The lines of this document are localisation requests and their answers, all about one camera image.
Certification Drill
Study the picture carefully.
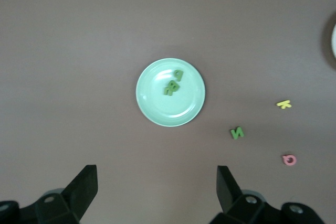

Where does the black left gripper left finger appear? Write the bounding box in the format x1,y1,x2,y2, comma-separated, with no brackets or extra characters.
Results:
0,165,99,224

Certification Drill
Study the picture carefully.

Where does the pink letter G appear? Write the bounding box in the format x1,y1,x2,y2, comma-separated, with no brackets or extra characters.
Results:
282,154,297,166

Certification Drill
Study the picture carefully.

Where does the green plate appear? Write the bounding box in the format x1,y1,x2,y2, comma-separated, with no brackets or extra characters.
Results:
135,58,206,127

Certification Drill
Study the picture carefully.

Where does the yellow letter k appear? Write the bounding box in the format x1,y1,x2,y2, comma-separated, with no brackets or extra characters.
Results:
276,100,292,110

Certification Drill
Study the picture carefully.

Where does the brown table cover sheet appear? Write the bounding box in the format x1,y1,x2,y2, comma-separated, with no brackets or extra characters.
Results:
0,0,336,224

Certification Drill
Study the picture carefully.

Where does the green letter N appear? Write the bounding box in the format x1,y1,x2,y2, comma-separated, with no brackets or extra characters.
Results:
230,126,245,140

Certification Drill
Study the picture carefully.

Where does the cream plate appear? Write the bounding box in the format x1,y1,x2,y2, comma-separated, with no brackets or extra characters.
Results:
330,23,336,61

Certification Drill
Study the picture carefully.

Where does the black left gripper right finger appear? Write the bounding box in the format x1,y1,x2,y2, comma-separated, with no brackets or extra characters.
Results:
208,165,324,224

